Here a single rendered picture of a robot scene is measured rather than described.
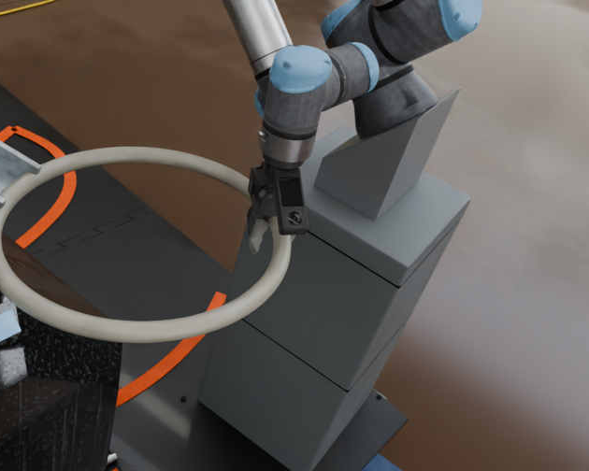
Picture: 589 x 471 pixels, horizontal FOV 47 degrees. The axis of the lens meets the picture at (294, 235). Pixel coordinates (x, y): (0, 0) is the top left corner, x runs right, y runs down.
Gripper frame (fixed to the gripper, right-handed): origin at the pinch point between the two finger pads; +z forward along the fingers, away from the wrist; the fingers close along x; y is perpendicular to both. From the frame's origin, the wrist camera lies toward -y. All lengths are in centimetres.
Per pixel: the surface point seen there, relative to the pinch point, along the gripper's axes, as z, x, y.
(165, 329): -8.0, 23.3, -24.5
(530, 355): 99, -135, 44
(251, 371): 64, -12, 25
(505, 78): 97, -275, 285
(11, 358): 8.4, 44.0, -11.9
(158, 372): 87, 8, 47
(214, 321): -8.0, 16.3, -23.7
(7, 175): -6.6, 43.7, 16.4
